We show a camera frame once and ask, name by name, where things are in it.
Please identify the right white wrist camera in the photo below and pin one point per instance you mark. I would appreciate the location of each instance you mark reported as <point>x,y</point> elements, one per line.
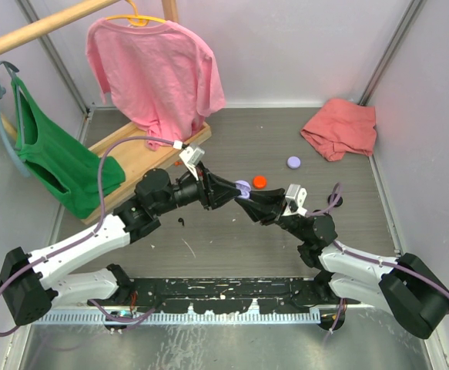
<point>295,197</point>

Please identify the green tank top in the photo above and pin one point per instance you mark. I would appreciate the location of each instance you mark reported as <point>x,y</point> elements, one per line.
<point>67,169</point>

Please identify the grey-blue clothes hanger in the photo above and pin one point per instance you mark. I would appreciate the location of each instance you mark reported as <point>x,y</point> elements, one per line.
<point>12,152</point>

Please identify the wooden clothes rack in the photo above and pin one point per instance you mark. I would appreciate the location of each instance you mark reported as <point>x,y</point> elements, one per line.
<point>135,158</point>

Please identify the orange clothes hanger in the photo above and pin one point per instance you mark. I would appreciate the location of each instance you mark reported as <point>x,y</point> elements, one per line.
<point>135,18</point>

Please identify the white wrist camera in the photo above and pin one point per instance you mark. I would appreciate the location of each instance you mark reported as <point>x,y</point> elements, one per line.
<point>190,155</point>
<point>295,197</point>

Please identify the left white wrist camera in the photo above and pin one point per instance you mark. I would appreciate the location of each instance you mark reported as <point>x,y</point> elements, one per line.
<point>190,155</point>

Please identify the lilac earbud charging case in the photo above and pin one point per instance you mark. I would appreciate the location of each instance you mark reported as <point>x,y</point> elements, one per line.
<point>244,188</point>

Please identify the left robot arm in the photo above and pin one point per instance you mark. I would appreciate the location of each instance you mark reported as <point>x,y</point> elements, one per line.
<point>27,279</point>

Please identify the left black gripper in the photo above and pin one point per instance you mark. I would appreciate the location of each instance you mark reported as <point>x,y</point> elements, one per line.
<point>213,191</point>

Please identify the white slotted cable duct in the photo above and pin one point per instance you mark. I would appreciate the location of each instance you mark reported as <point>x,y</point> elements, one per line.
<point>252,317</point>

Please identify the salmon folded cloth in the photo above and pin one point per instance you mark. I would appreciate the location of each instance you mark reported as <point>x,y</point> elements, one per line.
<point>341,127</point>

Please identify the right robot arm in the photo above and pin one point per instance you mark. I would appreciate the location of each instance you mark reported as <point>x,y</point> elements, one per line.
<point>404,286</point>

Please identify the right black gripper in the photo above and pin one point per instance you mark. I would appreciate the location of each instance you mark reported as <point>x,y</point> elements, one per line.
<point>267,206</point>

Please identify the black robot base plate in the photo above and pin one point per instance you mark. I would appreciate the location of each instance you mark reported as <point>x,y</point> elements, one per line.
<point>281,295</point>

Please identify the pink t-shirt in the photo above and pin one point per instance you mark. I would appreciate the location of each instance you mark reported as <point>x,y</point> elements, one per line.
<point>164,78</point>

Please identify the orange earbud case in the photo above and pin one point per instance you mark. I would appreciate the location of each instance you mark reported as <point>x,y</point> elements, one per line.
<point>259,182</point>

